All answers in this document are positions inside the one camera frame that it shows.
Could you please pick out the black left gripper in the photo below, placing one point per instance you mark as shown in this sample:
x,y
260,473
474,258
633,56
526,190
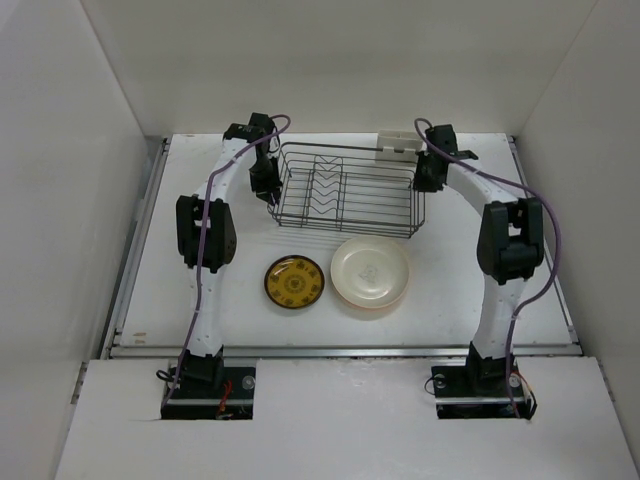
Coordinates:
x,y
268,191

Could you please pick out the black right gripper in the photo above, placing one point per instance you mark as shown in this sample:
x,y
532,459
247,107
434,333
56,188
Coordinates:
x,y
419,182

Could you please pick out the black wire dish rack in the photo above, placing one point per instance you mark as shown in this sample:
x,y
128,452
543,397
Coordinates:
x,y
351,189

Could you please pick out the brown yellow patterned plate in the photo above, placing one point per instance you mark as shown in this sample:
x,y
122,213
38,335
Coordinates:
x,y
294,282

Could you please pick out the cream plate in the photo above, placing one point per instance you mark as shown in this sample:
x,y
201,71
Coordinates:
x,y
370,272

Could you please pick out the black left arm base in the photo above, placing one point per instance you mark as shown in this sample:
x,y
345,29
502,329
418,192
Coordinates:
x,y
228,397

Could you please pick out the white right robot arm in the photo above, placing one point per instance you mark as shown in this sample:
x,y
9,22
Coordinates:
x,y
509,249

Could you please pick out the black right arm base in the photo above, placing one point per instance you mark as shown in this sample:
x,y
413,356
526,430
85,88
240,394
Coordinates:
x,y
481,391

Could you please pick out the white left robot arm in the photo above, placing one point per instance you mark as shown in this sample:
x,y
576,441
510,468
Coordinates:
x,y
207,238

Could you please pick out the white cutlery holder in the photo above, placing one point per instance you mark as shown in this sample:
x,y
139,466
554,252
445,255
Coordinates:
x,y
397,146

